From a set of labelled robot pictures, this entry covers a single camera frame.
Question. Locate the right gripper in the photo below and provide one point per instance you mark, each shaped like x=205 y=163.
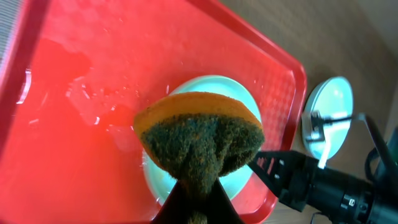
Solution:
x=296 y=180

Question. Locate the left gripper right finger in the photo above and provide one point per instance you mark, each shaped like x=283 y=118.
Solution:
x=218 y=207

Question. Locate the red plastic serving tray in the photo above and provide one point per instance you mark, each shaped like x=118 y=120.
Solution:
x=78 y=73

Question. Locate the light blue plate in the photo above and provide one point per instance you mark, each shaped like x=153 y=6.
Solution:
x=333 y=98
x=159 y=182

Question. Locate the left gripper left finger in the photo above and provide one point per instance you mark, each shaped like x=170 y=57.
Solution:
x=176 y=209

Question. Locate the orange green sponge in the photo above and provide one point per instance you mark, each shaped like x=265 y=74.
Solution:
x=198 y=137

